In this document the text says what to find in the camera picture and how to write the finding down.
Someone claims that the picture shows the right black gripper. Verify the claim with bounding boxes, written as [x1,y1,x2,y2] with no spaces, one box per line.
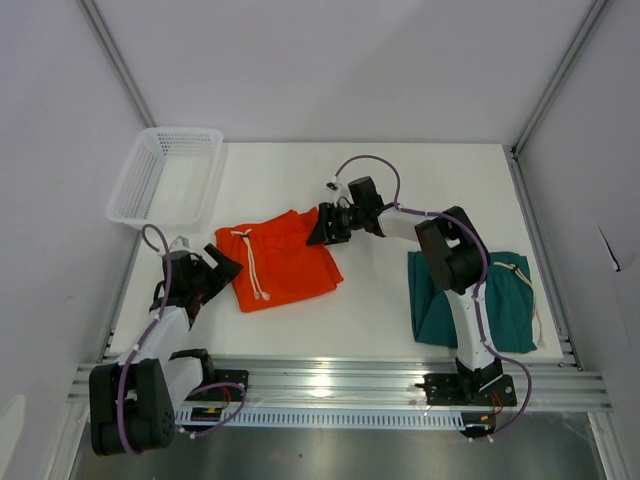
[307,204,365,248]

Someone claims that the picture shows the orange shorts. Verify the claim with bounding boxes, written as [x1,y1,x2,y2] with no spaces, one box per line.
[215,208,343,313]

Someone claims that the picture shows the green shorts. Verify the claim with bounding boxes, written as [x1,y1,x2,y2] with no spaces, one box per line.
[407,251,537,354]

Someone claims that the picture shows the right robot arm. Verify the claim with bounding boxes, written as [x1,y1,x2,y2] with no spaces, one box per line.
[307,177,503,404]

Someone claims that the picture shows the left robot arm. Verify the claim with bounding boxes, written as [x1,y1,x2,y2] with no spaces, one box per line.
[89,244,246,456]

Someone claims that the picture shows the white plastic basket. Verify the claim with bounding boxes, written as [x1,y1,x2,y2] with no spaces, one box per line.
[105,127,224,233]

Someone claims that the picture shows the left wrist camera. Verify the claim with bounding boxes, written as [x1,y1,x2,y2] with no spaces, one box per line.
[169,235,191,252]

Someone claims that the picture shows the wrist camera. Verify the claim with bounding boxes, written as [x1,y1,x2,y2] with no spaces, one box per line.
[169,235,191,252]
[326,176,343,192]

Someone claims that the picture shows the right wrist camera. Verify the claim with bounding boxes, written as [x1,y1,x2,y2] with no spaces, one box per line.
[326,176,343,192]

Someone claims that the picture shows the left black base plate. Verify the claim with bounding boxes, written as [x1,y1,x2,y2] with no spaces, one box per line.
[210,369,249,403]

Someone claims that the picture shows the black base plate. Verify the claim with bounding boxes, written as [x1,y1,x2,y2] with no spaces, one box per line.
[210,369,249,403]
[414,373,517,407]

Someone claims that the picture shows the white slotted cable duct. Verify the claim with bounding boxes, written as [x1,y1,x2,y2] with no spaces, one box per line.
[176,405,495,432]

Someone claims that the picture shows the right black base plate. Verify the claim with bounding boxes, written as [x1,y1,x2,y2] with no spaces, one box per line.
[414,373,517,407]

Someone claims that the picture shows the right table edge rail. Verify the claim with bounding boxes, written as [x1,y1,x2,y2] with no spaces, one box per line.
[507,145,584,371]

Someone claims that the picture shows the left aluminium frame post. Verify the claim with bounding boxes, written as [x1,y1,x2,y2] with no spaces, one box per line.
[76,0,157,128]

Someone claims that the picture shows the aluminium frame post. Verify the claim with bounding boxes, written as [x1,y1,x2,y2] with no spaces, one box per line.
[76,0,157,128]
[511,0,613,158]

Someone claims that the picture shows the aluminium mounting rail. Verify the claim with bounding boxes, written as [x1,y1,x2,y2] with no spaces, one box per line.
[67,353,612,412]

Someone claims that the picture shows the right aluminium frame post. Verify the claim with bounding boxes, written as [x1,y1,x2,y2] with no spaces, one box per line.
[511,0,613,158]

